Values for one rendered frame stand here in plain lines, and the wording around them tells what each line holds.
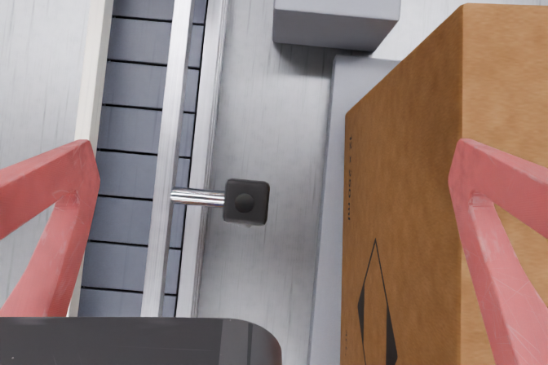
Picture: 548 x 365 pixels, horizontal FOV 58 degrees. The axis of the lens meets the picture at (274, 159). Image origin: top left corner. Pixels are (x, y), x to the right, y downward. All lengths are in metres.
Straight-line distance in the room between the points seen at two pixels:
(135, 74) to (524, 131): 0.32
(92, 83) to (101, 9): 0.06
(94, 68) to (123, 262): 0.16
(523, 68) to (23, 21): 0.45
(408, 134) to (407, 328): 0.09
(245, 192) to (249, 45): 0.20
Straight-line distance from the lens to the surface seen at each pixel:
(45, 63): 0.53
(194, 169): 0.42
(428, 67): 0.23
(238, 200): 0.30
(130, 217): 0.43
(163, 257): 0.35
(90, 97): 0.41
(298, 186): 0.47
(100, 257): 0.44
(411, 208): 0.25
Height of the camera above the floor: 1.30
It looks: 86 degrees down
